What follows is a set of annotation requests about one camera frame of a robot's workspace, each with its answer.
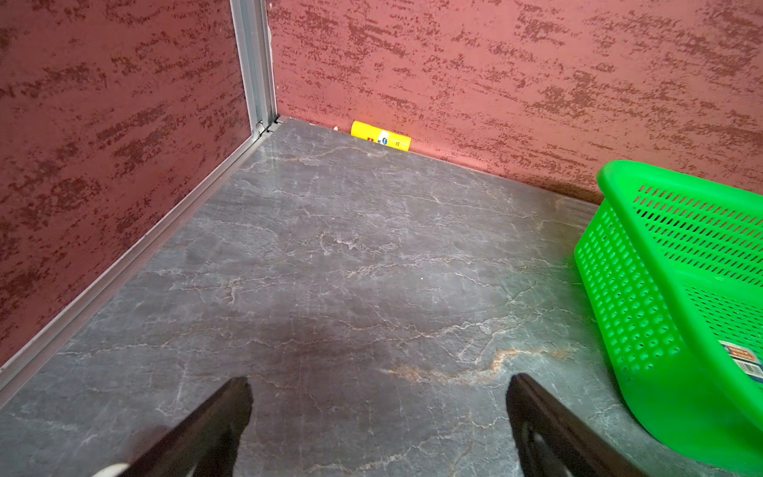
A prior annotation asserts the basket barcode sticker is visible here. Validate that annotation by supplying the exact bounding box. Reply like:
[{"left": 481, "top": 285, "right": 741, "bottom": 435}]
[{"left": 720, "top": 341, "right": 763, "bottom": 385}]

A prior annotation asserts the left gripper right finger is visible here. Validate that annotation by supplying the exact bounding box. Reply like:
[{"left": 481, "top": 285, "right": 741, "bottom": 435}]
[{"left": 506, "top": 373, "right": 645, "bottom": 476}]

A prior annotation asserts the green plastic basket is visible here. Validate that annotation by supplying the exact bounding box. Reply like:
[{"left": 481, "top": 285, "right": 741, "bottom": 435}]
[{"left": 574, "top": 160, "right": 762, "bottom": 476}]

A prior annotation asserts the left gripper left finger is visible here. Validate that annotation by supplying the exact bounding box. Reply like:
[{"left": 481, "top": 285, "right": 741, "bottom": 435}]
[{"left": 97, "top": 377, "right": 254, "bottom": 476}]

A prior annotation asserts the yellow glue stick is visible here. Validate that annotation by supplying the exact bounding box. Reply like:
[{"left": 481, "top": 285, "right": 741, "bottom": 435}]
[{"left": 351, "top": 121, "right": 411, "bottom": 151}]

